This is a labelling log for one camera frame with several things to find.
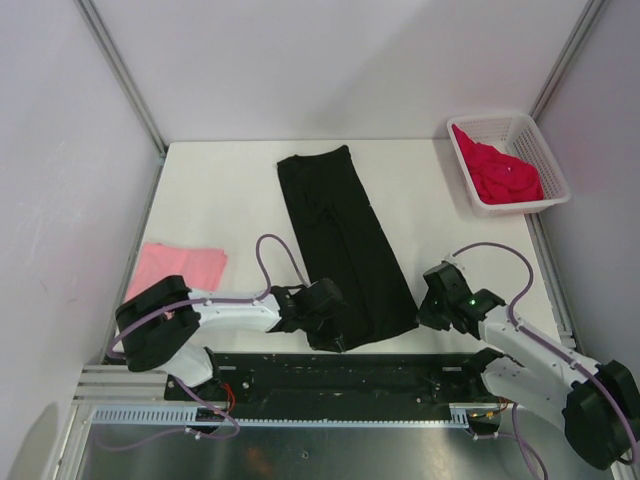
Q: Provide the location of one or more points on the red crumpled t shirt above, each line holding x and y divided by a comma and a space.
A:
498, 178

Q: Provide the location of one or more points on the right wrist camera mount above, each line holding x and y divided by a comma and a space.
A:
451, 259

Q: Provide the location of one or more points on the right aluminium frame post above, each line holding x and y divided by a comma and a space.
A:
577, 39

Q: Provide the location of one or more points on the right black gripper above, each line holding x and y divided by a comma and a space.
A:
426, 319

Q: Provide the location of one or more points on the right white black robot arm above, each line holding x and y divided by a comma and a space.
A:
595, 405

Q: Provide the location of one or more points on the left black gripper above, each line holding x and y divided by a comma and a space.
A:
330, 340

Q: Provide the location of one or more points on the black t shirt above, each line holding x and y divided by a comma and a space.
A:
340, 238

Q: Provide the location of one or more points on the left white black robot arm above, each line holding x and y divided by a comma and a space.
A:
156, 327

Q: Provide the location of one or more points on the pink folded t shirt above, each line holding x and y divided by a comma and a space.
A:
201, 268

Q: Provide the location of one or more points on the left aluminium frame post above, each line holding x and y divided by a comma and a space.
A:
116, 62

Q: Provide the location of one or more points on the white plastic basket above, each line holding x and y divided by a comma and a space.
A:
518, 135

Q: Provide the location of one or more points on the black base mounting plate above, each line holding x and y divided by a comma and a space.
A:
384, 414

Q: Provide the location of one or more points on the aluminium frame post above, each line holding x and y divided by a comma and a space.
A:
577, 39
116, 62

